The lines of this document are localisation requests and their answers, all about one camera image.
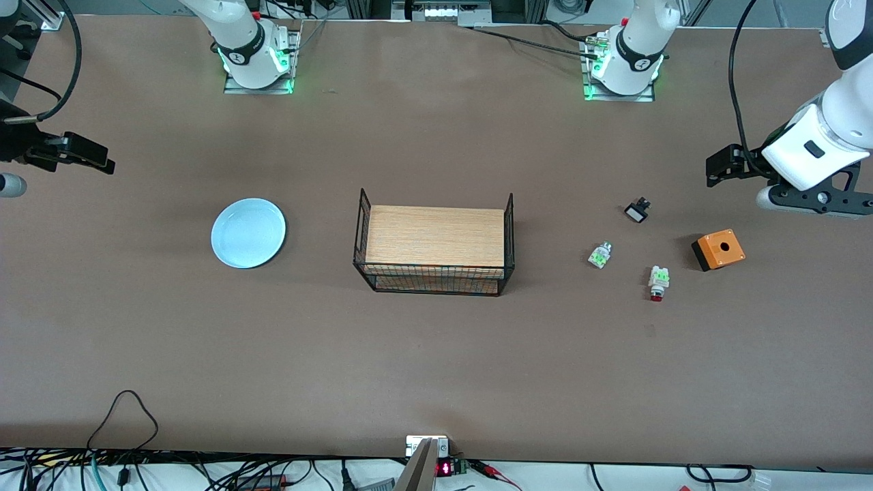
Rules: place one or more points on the aluminium frame profile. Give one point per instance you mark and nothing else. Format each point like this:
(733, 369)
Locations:
(51, 17)

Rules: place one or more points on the red push button switch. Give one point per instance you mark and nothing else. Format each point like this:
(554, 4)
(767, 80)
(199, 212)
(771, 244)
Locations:
(659, 278)

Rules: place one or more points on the red black clip leads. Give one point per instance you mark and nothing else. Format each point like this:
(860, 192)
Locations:
(492, 470)

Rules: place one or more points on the green push button switch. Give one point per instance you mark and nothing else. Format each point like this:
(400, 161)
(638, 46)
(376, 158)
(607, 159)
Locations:
(599, 256)

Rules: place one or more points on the grey metal beam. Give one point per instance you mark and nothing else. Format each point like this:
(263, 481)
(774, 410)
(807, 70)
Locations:
(417, 472)

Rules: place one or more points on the red digit display module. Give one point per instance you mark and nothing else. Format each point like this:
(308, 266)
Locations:
(447, 468)

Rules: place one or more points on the silver metal bracket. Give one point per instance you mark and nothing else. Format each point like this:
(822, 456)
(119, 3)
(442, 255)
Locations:
(414, 444)

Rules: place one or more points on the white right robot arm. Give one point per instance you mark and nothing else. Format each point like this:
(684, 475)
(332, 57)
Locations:
(249, 41)

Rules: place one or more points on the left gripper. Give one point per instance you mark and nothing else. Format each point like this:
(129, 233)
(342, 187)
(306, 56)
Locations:
(745, 164)

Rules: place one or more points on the orange button enclosure box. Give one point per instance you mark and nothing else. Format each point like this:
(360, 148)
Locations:
(721, 249)

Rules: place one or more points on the light blue round plate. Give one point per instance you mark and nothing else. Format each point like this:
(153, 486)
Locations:
(249, 233)

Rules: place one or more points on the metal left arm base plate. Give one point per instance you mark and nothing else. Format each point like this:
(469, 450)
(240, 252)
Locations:
(590, 92)

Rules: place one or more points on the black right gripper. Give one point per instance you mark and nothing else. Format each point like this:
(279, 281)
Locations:
(20, 146)

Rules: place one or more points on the white power strip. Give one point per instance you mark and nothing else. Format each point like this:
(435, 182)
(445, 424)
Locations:
(447, 10)

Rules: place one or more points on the black push button switch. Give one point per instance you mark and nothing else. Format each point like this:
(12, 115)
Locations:
(637, 212)

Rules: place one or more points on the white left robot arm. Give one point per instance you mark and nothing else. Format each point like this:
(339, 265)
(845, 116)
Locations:
(641, 48)

